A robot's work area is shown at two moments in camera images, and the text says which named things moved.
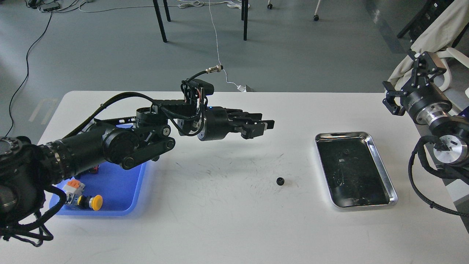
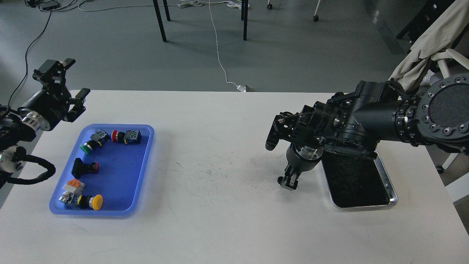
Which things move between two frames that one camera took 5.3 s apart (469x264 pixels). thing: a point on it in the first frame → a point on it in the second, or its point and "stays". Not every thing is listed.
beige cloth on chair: [443, 32] stays
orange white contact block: [74, 186] stays
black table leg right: [244, 13] stays
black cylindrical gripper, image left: [215, 124] → [47, 109]
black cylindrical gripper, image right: [427, 103] → [301, 158]
